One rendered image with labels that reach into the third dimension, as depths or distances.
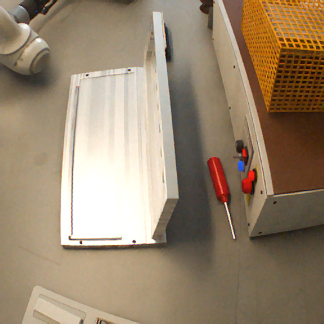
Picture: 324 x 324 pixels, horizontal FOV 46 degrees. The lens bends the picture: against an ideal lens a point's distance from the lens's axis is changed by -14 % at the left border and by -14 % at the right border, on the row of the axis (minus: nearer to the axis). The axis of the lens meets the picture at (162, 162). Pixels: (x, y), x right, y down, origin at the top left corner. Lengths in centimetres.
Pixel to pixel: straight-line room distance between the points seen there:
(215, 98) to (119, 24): 38
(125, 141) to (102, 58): 29
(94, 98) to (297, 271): 61
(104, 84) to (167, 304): 53
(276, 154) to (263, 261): 23
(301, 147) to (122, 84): 48
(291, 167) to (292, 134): 7
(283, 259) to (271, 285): 6
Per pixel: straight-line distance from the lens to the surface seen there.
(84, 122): 96
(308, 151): 72
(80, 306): 80
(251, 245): 83
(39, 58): 101
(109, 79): 102
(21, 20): 119
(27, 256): 87
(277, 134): 72
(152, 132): 83
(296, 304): 82
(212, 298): 80
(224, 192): 84
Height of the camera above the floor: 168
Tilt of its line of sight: 60 degrees down
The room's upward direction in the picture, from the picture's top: 4 degrees counter-clockwise
